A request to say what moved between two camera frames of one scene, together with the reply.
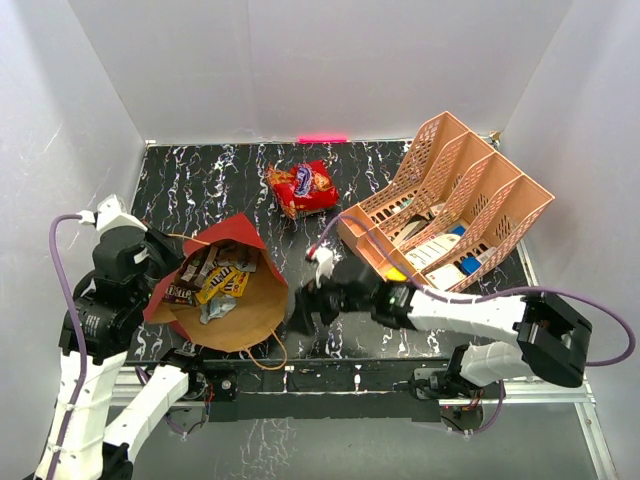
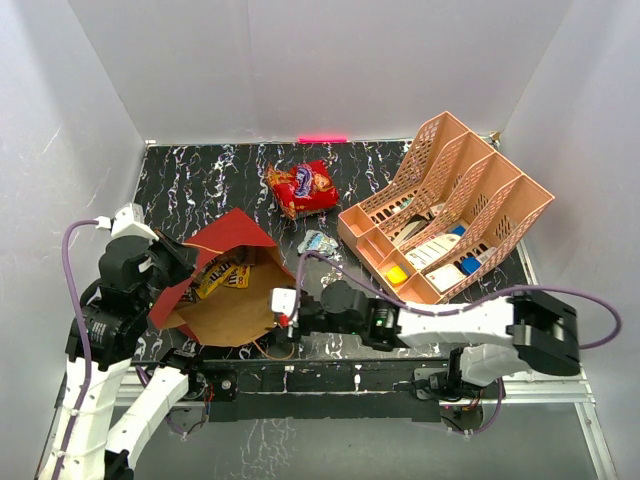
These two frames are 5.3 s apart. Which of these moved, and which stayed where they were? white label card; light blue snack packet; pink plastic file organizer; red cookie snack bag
Moved: light blue snack packet
Stayed: pink plastic file organizer; white label card; red cookie snack bag
